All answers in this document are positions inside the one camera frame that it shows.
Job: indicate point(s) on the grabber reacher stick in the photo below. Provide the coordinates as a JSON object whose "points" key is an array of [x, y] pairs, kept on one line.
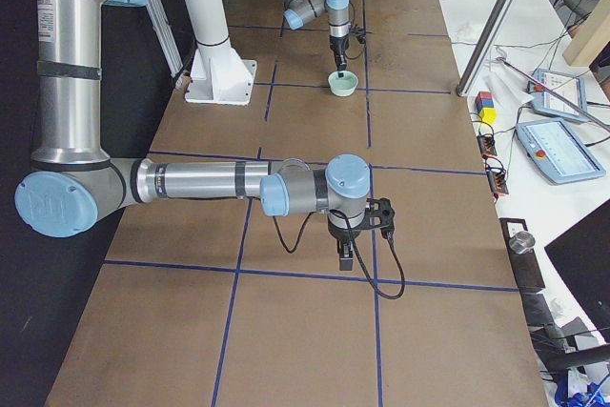
{"points": [[560, 97]]}

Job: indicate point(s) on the yellow block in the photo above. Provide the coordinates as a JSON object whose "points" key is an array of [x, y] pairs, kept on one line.
{"points": [[487, 115]]}

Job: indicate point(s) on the black orange connector right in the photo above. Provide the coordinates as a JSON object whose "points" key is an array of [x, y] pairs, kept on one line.
{"points": [[497, 180]]}

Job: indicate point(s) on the white crumpled tissue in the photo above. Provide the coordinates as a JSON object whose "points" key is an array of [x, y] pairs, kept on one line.
{"points": [[469, 32]]}

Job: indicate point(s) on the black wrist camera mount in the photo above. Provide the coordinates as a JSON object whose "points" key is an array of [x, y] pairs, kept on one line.
{"points": [[359, 33], [379, 214]]}

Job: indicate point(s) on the blue block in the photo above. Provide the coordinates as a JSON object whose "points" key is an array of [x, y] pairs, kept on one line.
{"points": [[485, 104]]}

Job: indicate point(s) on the teach pendant tablet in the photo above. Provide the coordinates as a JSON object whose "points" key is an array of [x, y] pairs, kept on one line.
{"points": [[569, 86], [558, 152]]}

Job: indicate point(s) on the black monitor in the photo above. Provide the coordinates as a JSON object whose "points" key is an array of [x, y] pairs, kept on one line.
{"points": [[581, 257]]}

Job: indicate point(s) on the white folded paper towel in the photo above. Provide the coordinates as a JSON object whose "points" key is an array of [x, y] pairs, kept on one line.
{"points": [[506, 92]]}

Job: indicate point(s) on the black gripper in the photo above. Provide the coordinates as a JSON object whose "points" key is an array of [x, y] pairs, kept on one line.
{"points": [[337, 49], [339, 234]]}

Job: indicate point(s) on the black metal plate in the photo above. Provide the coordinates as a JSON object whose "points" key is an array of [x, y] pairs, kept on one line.
{"points": [[523, 261]]}

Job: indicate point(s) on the wooden board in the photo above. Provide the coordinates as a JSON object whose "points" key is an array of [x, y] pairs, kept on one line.
{"points": [[591, 38]]}

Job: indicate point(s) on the near teach pendant tablet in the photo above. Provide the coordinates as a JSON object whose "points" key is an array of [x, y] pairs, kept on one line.
{"points": [[558, 152]]}

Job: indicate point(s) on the silver metal cylinder weight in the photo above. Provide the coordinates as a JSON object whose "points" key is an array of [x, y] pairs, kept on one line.
{"points": [[521, 241]]}

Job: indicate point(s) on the far teach pendant tablet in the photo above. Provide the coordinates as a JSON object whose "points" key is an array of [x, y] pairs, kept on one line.
{"points": [[569, 86]]}

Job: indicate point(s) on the black orange connector left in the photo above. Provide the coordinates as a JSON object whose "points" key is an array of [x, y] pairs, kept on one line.
{"points": [[487, 145]]}

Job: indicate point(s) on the black orange connector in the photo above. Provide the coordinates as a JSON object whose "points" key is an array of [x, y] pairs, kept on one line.
{"points": [[487, 145], [497, 180]]}

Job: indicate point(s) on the red block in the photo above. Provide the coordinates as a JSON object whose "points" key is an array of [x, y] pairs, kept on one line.
{"points": [[483, 95]]}

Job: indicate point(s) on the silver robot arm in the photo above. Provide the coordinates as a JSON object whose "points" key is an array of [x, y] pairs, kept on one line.
{"points": [[77, 183], [299, 13]]}

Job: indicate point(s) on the light green bowl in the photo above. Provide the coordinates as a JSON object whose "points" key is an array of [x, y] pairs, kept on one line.
{"points": [[342, 83]]}

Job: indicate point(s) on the white pedestal column base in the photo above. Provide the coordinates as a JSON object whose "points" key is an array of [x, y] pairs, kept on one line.
{"points": [[219, 75]]}

